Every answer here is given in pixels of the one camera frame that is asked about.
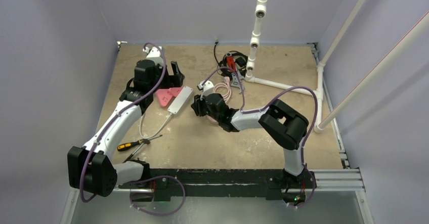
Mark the black handled hammer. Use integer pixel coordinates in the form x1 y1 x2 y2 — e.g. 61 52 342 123
125 139 150 161

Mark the round pink socket base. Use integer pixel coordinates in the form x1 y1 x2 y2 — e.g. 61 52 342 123
206 115 223 125

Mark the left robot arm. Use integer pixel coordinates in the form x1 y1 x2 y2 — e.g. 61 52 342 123
67 59 167 203

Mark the white power strip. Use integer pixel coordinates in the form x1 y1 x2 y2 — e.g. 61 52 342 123
167 86 193 115

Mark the pink cable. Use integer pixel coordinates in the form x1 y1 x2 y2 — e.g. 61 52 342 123
212 76 234 104

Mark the white PVC pipe frame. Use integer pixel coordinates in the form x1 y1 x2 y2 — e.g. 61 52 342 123
245 0 428 133

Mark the red handled adjustable wrench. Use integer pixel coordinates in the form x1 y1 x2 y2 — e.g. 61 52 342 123
226 55 243 94

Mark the black coiled cable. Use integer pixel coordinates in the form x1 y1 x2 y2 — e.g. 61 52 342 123
213 41 249 81

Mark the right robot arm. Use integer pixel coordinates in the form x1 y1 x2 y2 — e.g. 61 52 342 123
191 94 309 187

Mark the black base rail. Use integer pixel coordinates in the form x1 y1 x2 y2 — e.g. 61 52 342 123
68 168 366 203

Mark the white power cable with plug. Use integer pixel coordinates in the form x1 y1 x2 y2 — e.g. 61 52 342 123
138 112 175 141

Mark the yellow black screwdriver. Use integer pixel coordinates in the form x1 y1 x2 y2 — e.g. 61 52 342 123
116 135 162 152

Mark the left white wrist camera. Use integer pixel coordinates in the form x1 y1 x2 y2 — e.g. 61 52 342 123
142 47 164 66

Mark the pink power strip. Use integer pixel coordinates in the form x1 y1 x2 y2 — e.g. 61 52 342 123
155 87 183 107

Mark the black power adapter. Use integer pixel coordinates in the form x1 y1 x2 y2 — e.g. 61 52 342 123
235 57 246 67

